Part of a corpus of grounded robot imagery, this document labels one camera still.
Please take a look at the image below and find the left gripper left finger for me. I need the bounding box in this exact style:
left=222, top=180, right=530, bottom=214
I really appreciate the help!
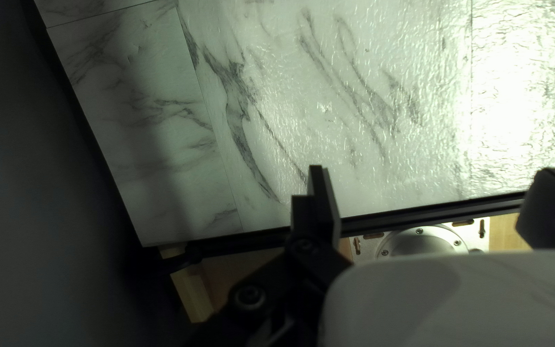
left=181, top=165, right=353, bottom=347

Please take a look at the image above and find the black frame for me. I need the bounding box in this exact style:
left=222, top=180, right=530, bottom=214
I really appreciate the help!
left=154, top=192, right=531, bottom=273

